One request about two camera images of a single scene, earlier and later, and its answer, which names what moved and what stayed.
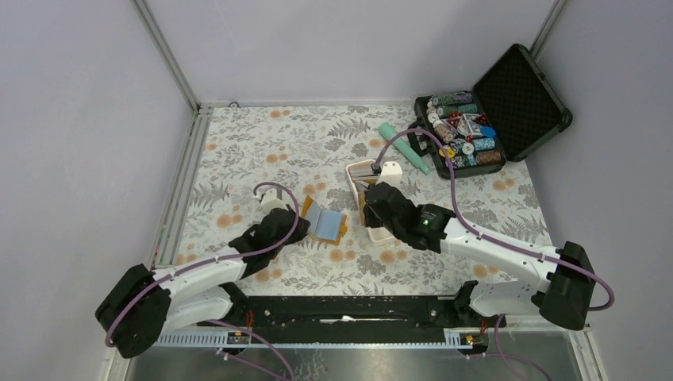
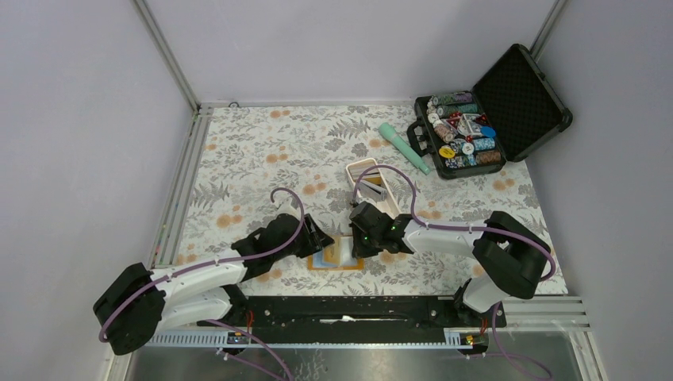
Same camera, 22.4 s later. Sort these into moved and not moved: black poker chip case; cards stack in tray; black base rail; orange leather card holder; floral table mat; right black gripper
Moved: orange leather card holder; right black gripper
Not moved: black base rail; black poker chip case; cards stack in tray; floral table mat
